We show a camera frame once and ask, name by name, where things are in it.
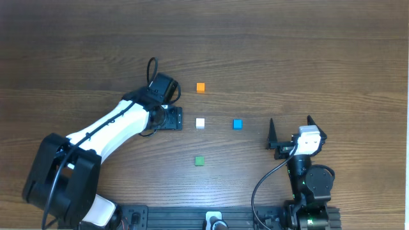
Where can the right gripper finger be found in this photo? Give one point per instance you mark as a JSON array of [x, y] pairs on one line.
[[321, 134], [272, 135]]

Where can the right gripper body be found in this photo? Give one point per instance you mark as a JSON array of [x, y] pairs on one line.
[[284, 149]]

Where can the blue cube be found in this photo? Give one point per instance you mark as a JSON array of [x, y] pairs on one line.
[[237, 124]]

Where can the green cube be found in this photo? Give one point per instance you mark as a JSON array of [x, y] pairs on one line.
[[199, 160]]

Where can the orange cube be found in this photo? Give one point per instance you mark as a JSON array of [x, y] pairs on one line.
[[200, 87]]

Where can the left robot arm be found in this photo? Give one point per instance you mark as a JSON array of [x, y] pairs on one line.
[[118, 126]]

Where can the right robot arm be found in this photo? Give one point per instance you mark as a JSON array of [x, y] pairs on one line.
[[314, 183]]

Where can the white cube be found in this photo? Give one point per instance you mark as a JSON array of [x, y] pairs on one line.
[[200, 122]]

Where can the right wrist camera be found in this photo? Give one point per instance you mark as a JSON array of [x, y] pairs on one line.
[[308, 140]]

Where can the mounting rail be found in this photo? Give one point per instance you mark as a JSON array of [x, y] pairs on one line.
[[179, 218]]

